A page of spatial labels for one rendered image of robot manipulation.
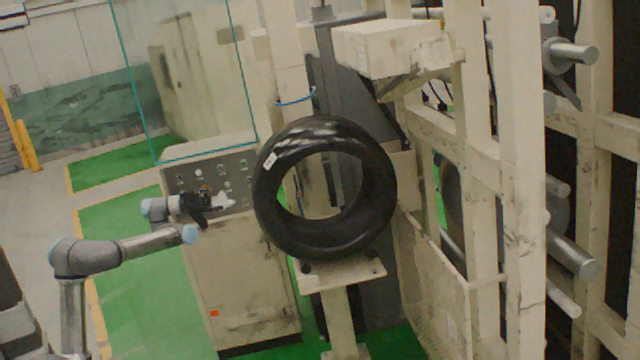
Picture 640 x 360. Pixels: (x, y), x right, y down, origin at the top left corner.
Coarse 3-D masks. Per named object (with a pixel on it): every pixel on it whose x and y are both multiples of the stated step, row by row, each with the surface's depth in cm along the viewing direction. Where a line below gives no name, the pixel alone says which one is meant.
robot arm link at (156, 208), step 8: (144, 200) 189; (152, 200) 188; (160, 200) 188; (144, 208) 187; (152, 208) 187; (160, 208) 187; (168, 208) 188; (144, 216) 188; (152, 216) 188; (160, 216) 188
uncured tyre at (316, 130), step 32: (288, 128) 191; (320, 128) 181; (352, 128) 185; (256, 160) 198; (288, 160) 180; (384, 160) 187; (256, 192) 185; (384, 192) 189; (288, 224) 217; (320, 224) 220; (352, 224) 219; (384, 224) 194; (320, 256) 194; (352, 256) 200
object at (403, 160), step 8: (384, 144) 238; (392, 144) 238; (400, 144) 239; (392, 152) 239; (400, 152) 220; (408, 152) 220; (392, 160) 220; (400, 160) 221; (408, 160) 222; (400, 168) 222; (408, 168) 223; (400, 176) 224; (408, 176) 224; (416, 176) 225; (400, 184) 225; (408, 184) 225; (416, 184) 226; (400, 192) 226; (408, 192) 227; (416, 192) 227; (400, 200) 227; (408, 200) 228; (416, 200) 229; (408, 208) 229; (416, 208) 230
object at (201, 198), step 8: (184, 192) 190; (192, 192) 189; (200, 192) 192; (208, 192) 192; (184, 200) 190; (192, 200) 191; (200, 200) 190; (208, 200) 190; (184, 208) 191; (200, 208) 190
